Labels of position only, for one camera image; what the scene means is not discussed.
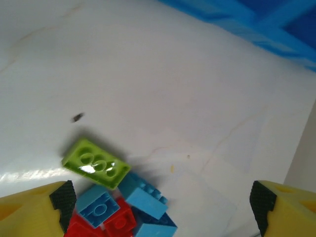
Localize blue lego brick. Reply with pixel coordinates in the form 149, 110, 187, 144
75, 184, 121, 228
118, 172, 169, 220
130, 207, 178, 237

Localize red lego brick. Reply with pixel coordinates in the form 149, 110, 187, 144
103, 197, 138, 237
63, 213, 107, 237

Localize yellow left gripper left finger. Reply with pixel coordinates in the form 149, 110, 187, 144
0, 180, 77, 237

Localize blue three-compartment plastic bin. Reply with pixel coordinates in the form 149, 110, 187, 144
158, 0, 316, 74

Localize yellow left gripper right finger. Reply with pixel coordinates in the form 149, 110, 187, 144
249, 180, 316, 237

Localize green lego brick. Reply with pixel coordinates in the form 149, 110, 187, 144
61, 137, 131, 191

